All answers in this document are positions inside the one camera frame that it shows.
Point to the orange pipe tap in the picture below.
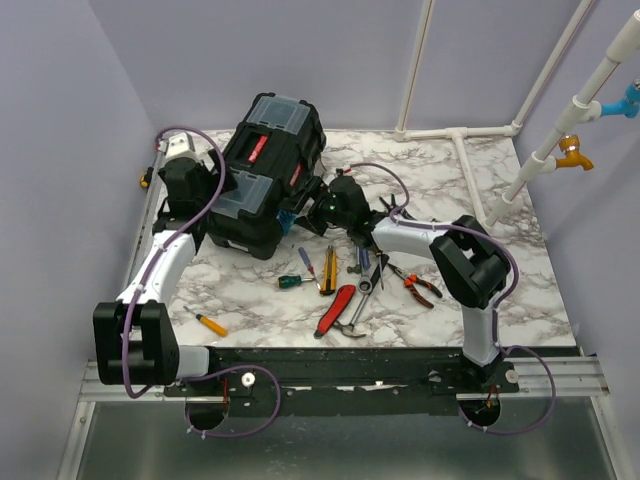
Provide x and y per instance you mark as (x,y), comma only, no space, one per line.
(569,146)

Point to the orange handled screwdriver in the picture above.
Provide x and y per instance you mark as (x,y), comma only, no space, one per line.
(207,322)

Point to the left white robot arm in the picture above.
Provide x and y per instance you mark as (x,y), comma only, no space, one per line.
(150,290)

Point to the black yellow wire stripper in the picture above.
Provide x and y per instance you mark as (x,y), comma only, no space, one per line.
(392,204)

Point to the aluminium frame rail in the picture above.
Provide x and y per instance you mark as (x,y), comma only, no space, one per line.
(517,377)

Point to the yellow utility knife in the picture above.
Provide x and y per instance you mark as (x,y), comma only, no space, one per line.
(328,285)

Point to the black plastic toolbox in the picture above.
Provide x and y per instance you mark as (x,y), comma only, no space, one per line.
(272,153)

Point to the green stubby screwdriver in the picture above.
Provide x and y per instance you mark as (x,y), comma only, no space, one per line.
(291,281)

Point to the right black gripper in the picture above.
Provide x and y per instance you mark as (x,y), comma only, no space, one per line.
(300,200)

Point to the steel claw hammer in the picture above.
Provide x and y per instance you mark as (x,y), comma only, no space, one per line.
(348,330)

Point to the orange black pliers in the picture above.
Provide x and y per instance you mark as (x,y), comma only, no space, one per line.
(411,282)

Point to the ratchet wrench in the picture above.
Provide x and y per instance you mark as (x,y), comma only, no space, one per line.
(366,283)

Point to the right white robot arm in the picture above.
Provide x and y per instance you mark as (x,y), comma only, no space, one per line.
(478,271)

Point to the blue clear-handled screwdriver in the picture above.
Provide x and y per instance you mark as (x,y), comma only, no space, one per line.
(306,260)

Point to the white pvc pipe frame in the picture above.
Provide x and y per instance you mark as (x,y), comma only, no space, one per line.
(581,108)

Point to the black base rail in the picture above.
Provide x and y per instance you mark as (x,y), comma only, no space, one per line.
(403,363)

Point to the blue pipe fitting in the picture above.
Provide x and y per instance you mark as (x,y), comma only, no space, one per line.
(627,106)

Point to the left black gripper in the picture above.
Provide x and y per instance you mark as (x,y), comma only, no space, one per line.
(229,182)

